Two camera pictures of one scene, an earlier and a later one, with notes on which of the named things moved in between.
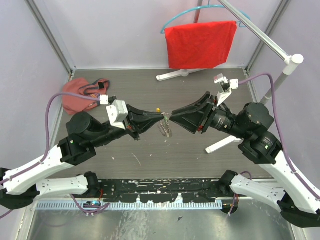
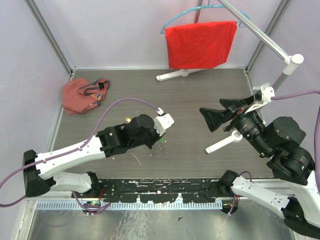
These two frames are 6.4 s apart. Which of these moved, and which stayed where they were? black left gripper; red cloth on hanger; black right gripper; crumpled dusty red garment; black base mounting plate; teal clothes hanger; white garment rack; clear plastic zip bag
Moved: clear plastic zip bag; black left gripper; black right gripper
Stayed: teal clothes hanger; black base mounting plate; crumpled dusty red garment; red cloth on hanger; white garment rack
